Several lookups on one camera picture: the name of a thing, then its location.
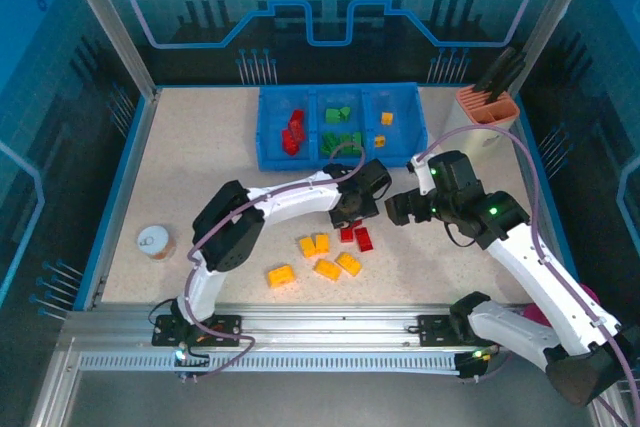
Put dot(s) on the aluminium side rail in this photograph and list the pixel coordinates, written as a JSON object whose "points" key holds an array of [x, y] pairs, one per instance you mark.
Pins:
{"points": [[55, 387]]}

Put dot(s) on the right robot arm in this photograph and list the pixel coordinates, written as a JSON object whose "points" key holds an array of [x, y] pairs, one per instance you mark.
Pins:
{"points": [[540, 277]]}

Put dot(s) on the small yellow lego brick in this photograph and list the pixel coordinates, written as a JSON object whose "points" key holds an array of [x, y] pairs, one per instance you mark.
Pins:
{"points": [[387, 118], [380, 141]]}

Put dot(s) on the orange tin can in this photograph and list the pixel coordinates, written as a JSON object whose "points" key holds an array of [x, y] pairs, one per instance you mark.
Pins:
{"points": [[156, 243]]}

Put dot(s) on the cream knife block pink top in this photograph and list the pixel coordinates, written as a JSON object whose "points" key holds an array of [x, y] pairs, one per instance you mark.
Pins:
{"points": [[462, 117]]}

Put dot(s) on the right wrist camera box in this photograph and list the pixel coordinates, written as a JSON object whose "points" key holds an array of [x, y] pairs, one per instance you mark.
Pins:
{"points": [[422, 178]]}

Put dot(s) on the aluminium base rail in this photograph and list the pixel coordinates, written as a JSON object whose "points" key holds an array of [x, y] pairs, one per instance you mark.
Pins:
{"points": [[325, 319]]}

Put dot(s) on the blue table rim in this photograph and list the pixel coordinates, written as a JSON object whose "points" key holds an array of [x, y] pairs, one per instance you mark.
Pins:
{"points": [[85, 292]]}

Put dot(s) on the aluminium frame post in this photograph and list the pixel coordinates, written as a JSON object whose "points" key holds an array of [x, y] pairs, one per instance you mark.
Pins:
{"points": [[552, 22], [111, 22]]}

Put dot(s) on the small magenta cup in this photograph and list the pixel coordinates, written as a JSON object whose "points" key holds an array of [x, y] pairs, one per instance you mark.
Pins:
{"points": [[531, 315]]}

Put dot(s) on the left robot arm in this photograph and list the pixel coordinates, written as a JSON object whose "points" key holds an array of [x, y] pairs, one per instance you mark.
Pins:
{"points": [[300, 199]]}

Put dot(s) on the small green lego brick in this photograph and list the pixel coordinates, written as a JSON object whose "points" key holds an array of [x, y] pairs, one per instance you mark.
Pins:
{"points": [[344, 113]]}

